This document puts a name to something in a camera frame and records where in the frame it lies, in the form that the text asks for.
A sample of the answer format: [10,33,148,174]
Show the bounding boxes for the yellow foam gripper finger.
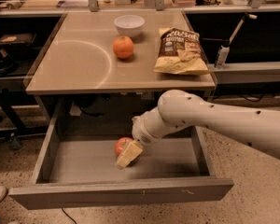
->
[116,141,143,169]

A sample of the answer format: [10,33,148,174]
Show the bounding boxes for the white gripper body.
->
[132,116,159,146]

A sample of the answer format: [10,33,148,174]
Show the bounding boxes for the red apple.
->
[115,137,132,157]

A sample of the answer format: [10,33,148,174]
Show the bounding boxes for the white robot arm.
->
[116,90,280,169]

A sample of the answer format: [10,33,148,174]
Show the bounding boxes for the grey open drawer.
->
[9,96,233,209]

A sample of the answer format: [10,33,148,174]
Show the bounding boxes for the grey cabinet counter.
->
[25,9,217,119]

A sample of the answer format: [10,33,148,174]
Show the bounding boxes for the yellow brown chip bag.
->
[154,28,209,76]

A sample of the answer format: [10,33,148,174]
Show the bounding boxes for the orange fruit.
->
[113,36,133,59]

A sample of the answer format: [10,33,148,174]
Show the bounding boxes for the white bottle with rod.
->
[214,13,258,68]

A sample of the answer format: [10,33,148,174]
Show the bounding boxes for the white bowl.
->
[114,15,145,38]

